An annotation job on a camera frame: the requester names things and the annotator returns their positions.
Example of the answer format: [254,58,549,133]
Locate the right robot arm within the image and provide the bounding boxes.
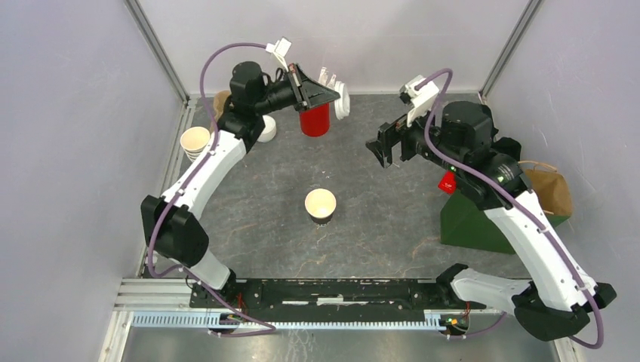
[366,101,617,341]

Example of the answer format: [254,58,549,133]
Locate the stack of white lids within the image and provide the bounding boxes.
[257,115,277,143]

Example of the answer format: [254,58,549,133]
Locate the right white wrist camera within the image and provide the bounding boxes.
[399,75,440,128]

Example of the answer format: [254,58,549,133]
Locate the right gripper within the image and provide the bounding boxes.
[365,98,465,173]

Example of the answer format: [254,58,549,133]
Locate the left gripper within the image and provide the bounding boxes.
[254,64,340,116]

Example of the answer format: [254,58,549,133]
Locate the brown cardboard cup carrier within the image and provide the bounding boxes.
[212,90,231,123]

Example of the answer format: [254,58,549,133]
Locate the green box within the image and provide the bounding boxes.
[440,191,569,255]

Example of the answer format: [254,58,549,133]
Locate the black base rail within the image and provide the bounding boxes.
[221,278,465,324]

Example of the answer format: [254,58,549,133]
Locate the white cup lid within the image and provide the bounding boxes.
[334,81,350,120]

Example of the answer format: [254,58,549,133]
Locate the bundle of wrapped straws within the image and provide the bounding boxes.
[318,67,337,89]

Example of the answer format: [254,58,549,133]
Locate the stack of paper cups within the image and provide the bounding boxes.
[180,126,211,161]

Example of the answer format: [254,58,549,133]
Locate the black cloth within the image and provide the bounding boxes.
[492,137,522,161]

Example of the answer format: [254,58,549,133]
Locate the red straw holder cup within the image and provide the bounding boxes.
[300,103,331,137]

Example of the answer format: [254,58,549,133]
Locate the brown paper bag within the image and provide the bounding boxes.
[519,161,574,217]

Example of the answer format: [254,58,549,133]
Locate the red tag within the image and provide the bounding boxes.
[438,171,457,195]

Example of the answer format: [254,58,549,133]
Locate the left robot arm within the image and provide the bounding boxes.
[140,61,340,308]

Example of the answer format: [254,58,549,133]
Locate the white cable duct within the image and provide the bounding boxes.
[131,311,445,331]

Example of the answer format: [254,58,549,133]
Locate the black paper coffee cup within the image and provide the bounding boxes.
[304,189,337,225]

